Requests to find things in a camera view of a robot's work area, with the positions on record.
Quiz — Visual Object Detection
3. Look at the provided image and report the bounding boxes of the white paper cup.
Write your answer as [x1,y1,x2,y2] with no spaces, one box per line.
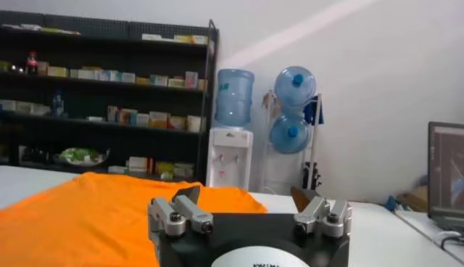
[186,115,202,134]

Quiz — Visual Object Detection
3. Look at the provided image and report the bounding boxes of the grey laptop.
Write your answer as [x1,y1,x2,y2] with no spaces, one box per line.
[427,121,464,233]

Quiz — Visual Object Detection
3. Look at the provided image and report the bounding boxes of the blue bag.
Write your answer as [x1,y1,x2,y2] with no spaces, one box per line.
[384,195,400,212]

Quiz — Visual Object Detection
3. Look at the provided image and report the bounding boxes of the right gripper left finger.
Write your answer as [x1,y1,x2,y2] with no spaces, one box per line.
[147,185,215,239]

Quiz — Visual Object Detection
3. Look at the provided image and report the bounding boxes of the laptop cable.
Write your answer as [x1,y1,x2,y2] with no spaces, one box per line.
[433,230,464,252]

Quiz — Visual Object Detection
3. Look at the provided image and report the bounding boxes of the orange t-shirt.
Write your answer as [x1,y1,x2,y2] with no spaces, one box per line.
[0,171,268,267]

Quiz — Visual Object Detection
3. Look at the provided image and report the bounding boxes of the dark blue cloth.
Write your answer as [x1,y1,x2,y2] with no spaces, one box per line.
[303,94,325,126]

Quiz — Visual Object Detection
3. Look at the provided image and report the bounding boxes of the blue water jug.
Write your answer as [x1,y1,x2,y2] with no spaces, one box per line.
[268,112,312,155]
[273,65,317,109]
[214,68,255,128]

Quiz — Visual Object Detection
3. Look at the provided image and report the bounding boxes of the green white bowl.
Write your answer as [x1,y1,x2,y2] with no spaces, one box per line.
[57,147,110,168]

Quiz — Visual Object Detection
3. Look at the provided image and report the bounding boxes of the black shelving unit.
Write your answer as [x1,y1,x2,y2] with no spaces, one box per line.
[0,9,220,183]

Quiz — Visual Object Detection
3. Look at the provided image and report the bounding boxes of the beige cloth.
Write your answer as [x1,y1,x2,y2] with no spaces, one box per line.
[261,90,282,119]

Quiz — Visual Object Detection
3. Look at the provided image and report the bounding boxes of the white water dispenser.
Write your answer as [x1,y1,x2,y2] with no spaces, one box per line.
[205,126,254,192]

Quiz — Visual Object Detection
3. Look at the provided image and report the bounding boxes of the cola bottle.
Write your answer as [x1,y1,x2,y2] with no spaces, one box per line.
[25,50,39,75]

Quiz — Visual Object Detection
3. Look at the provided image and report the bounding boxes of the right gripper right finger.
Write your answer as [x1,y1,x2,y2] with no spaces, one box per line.
[290,185,353,239]

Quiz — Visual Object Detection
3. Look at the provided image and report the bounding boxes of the white jug rack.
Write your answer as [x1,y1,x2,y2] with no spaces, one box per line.
[261,89,323,194]

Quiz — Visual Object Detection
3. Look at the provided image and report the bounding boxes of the pink standing box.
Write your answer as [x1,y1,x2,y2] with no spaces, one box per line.
[185,70,199,90]

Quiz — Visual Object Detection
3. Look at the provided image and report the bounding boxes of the tan open cardboard box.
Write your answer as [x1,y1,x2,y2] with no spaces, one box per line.
[397,184,429,213]

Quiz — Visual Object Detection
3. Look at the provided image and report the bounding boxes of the blue drink bottle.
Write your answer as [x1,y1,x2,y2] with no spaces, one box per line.
[51,90,65,118]

